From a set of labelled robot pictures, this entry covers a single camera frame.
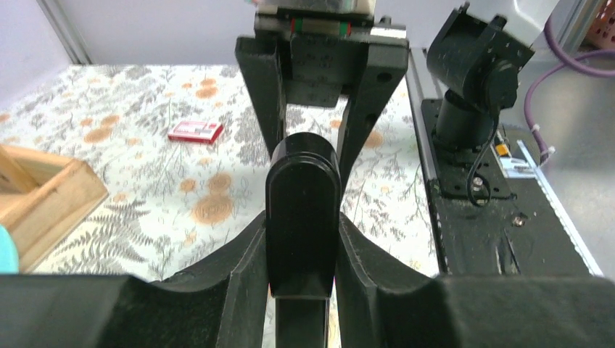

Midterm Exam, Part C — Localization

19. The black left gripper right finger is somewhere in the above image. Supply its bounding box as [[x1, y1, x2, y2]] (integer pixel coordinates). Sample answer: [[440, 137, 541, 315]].
[[335, 216, 614, 347]]

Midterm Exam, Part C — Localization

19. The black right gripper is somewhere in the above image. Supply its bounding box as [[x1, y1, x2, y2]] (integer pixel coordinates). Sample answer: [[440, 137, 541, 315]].
[[235, 1, 409, 178]]

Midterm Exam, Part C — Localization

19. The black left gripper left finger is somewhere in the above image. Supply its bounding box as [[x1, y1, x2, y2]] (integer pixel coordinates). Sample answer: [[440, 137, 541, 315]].
[[1, 215, 268, 347]]

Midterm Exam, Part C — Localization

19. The black stapler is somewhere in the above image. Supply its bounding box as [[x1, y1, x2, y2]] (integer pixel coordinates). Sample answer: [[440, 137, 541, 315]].
[[265, 132, 342, 347]]

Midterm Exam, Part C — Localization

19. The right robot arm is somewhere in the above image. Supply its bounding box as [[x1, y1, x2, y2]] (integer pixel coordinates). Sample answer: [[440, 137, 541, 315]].
[[235, 1, 557, 178]]

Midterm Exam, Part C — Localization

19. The red staple box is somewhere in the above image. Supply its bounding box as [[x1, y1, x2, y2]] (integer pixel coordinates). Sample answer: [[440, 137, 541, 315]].
[[168, 120, 224, 144]]

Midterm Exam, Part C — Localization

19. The wooden rack base tray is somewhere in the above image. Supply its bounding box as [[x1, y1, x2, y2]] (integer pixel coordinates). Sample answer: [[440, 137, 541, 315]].
[[1, 145, 108, 273]]

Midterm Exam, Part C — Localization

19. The teal t-shirt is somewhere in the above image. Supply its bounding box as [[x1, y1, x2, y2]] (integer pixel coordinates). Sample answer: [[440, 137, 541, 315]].
[[0, 226, 19, 274]]

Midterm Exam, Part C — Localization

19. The pink perforated basket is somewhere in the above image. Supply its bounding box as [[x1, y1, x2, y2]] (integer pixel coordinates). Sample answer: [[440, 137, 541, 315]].
[[586, 0, 614, 49]]

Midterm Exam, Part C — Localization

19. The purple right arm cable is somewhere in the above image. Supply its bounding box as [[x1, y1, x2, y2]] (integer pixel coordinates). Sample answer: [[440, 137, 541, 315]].
[[524, 14, 615, 167]]

